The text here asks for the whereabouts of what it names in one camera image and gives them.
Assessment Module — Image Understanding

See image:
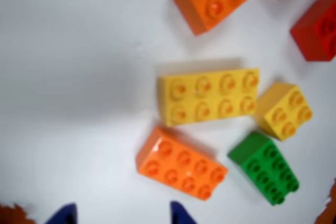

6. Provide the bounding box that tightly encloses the red 2x2 block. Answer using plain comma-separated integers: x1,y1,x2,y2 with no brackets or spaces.
290,0,336,62

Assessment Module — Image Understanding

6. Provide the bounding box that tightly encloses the orange 2x4 block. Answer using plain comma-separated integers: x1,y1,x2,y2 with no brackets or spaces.
135,126,228,201

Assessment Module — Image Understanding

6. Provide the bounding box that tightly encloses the yellow 2x2 block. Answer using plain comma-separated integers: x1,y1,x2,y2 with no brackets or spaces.
256,82,313,142

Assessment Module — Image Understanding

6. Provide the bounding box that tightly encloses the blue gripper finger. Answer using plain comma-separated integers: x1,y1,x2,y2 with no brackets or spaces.
46,202,78,224
170,200,198,224

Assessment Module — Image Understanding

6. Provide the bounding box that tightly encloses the green 2x4 block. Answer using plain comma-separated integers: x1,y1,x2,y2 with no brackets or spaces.
227,131,300,206

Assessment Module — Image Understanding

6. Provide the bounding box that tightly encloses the yellow 2x4 block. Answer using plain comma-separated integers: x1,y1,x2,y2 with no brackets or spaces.
158,68,260,127

